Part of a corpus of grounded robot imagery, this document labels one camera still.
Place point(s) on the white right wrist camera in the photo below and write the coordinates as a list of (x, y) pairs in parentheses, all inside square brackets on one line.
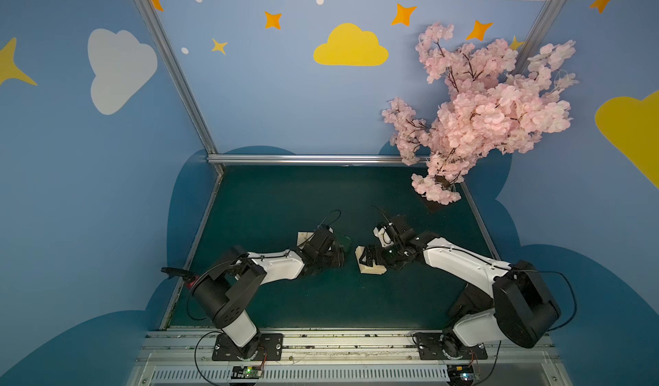
[(384, 238)]

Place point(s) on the pink cherry blossom tree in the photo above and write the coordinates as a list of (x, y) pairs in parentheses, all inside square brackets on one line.
[(490, 108)]

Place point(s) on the aluminium back frame rail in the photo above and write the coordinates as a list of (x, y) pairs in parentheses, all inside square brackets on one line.
[(305, 160)]

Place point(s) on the aluminium frame post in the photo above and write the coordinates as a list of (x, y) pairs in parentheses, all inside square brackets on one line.
[(538, 31), (151, 19)]

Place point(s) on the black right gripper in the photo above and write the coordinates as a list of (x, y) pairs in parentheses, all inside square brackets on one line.
[(376, 255)]

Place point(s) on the front aluminium rail base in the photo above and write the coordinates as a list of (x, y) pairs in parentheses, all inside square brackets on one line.
[(338, 357)]

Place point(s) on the white lift-off lid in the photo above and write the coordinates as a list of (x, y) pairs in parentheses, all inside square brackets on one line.
[(303, 237)]

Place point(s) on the aluminium right frame post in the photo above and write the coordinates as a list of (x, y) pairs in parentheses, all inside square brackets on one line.
[(538, 31)]

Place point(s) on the cream flower print box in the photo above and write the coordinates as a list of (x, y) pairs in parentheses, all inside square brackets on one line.
[(368, 260)]

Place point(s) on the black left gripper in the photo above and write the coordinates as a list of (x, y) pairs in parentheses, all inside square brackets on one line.
[(329, 252)]

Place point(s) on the left green circuit board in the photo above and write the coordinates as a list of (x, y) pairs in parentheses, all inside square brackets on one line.
[(247, 373)]

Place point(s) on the right green circuit board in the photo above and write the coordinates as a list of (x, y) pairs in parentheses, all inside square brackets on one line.
[(461, 375)]

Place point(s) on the aluminium left frame post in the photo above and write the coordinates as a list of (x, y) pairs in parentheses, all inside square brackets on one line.
[(151, 19)]

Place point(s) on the green circuit board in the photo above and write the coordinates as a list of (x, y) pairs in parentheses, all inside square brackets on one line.
[(247, 373), (461, 375)]

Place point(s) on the green jewelry box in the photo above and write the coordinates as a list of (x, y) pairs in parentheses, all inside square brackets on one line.
[(346, 243)]

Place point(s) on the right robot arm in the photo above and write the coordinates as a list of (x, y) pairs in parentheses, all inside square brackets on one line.
[(501, 301)]

